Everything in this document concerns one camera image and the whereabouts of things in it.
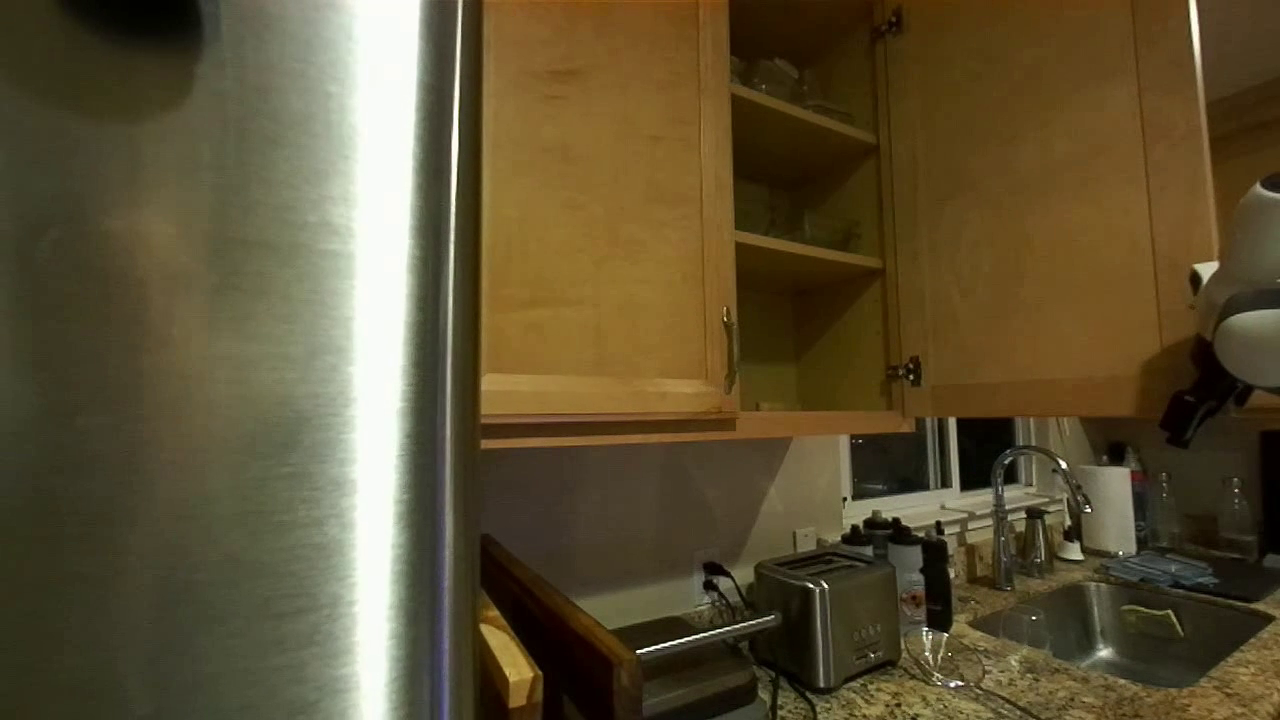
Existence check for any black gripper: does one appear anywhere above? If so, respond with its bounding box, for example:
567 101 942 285
1157 346 1256 450

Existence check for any wooden cupboard door with bumper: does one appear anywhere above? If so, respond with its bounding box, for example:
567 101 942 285
881 0 1220 420

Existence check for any plain wooden cupboard door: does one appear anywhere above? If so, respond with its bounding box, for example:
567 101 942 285
478 0 740 428

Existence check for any clear glass bottle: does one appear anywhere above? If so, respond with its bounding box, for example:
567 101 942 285
1144 462 1191 556
1216 473 1263 558

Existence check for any white paper towel roll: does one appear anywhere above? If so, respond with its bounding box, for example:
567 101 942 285
1078 457 1144 558

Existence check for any blue grey dish cloth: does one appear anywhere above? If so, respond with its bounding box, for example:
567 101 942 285
1105 546 1225 596

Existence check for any small white soap bottle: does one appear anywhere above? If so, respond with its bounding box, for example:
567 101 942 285
1055 510 1094 568

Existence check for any dark drying mat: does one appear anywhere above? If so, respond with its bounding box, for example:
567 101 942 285
1172 546 1280 608

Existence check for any steel soap dispenser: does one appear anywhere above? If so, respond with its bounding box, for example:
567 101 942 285
1017 498 1061 581

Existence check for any chrome gooseneck faucet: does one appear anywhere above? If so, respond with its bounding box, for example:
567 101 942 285
990 441 1100 596

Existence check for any stainless steel sink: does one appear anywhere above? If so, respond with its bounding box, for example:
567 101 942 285
968 571 1280 694

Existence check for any metal door hinge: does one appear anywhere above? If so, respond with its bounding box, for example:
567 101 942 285
886 346 927 394
869 0 912 42

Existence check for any white framed window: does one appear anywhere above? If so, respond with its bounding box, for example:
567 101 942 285
839 410 1080 530

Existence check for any tall black bottle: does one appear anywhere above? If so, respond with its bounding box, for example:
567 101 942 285
922 523 958 637

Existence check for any dark bottle black cap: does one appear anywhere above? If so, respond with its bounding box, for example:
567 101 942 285
878 507 927 546

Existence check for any grey bottle orange label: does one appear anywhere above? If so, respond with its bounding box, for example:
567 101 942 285
887 535 932 637

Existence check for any grey bottle black cap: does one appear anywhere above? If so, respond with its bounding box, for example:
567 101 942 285
845 510 887 556

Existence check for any clear wine glass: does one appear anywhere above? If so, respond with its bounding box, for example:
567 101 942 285
907 619 968 693

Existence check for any stack of glass dishes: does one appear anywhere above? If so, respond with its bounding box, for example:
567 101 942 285
735 176 803 245
797 204 869 255

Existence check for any silver two-slot toaster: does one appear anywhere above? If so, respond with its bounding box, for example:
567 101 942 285
749 546 903 694

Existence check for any clear glassware group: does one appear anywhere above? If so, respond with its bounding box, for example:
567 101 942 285
740 51 839 117

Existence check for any dark striped wooden cutting board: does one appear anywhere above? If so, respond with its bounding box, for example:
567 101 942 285
481 530 652 720

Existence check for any light wooden cutting board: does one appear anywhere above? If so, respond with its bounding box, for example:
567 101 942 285
478 596 547 720

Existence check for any stainless steel refrigerator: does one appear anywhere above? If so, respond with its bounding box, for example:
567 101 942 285
0 0 489 720

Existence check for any narrow wooden wall cupboard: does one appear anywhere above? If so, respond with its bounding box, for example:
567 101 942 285
1206 75 1280 420

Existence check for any wooden wall cupboard with shelves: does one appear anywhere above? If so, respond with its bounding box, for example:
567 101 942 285
478 0 922 450

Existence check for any black power cord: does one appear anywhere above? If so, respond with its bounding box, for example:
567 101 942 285
694 556 757 625

